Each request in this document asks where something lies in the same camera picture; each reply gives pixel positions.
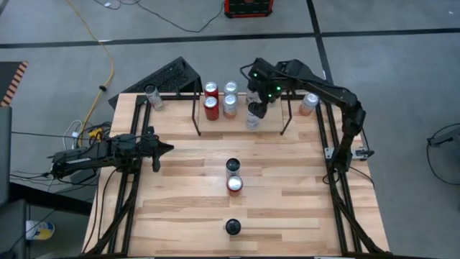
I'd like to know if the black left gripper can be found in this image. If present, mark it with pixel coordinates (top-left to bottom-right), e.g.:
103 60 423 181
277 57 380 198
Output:
142 125 175 173

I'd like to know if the pale pink can silver lid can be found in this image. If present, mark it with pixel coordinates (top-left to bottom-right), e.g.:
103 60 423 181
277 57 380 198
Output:
223 80 239 97
221 93 239 120

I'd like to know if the red Coke Zero can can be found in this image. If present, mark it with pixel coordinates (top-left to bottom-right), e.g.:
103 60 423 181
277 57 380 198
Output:
203 96 221 122

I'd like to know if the red soda can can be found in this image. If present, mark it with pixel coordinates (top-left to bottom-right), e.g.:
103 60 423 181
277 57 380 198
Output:
226 175 244 197
203 81 220 98

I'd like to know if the pink white spindrift can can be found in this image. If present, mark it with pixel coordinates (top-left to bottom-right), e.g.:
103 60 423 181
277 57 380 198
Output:
298 92 320 117

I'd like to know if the white peach vibe can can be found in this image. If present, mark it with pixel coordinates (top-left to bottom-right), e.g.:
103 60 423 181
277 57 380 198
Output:
143 83 165 112

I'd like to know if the black power adapter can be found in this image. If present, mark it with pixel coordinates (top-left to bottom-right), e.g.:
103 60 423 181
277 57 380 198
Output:
70 171 97 185

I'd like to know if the red black box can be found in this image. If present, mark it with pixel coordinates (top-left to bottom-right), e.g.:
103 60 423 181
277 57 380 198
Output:
224 0 275 19

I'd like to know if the white can blue band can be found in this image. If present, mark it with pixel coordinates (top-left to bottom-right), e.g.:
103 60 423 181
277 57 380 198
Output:
224 218 242 237

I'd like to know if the grey cabinet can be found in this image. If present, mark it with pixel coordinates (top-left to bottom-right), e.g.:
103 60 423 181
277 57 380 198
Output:
0 106 13 208

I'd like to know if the black orange striped mat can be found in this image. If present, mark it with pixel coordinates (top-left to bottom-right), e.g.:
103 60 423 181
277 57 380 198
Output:
0 60 29 108

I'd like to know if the grey floor stand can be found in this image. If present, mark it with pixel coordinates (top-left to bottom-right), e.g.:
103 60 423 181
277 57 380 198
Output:
426 125 460 147

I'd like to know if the black left table frame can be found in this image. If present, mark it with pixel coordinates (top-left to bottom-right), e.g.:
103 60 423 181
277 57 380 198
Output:
81 94 197 257

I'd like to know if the black table frame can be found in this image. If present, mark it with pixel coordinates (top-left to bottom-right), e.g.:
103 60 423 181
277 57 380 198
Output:
280 92 391 257
81 94 197 257

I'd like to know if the yellow extension cable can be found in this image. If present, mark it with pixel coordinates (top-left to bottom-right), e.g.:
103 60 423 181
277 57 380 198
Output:
65 0 116 140

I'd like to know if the black floor cable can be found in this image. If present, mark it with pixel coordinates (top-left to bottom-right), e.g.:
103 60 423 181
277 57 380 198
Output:
92 0 226 34

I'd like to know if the silver arm base bracket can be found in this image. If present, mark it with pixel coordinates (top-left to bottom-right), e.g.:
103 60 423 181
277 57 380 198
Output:
323 145 375 162

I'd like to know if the black right table frame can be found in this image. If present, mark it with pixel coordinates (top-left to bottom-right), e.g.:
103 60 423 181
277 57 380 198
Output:
280 92 391 257

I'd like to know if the black looped cable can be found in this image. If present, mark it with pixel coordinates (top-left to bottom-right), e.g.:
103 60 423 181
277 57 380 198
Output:
425 123 460 186

